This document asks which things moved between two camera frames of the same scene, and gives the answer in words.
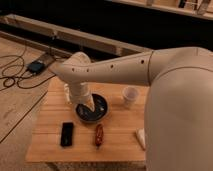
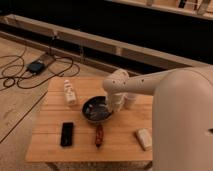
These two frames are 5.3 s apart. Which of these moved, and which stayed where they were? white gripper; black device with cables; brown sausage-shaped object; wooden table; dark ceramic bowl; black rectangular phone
Moved: dark ceramic bowl; white gripper
Stayed: wooden table; black rectangular phone; black device with cables; brown sausage-shaped object
